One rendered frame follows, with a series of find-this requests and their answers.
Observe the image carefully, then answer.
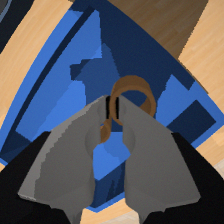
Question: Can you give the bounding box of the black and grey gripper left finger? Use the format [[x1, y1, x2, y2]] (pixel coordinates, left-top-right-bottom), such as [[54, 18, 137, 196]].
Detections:
[[0, 95, 110, 224]]

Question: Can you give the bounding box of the bronze bushing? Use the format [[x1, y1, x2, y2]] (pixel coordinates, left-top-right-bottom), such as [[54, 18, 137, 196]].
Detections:
[[100, 114, 112, 144], [109, 75, 156, 126]]

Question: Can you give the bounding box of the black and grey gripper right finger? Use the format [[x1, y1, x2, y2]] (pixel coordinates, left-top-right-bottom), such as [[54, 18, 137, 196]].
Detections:
[[115, 95, 224, 224]]

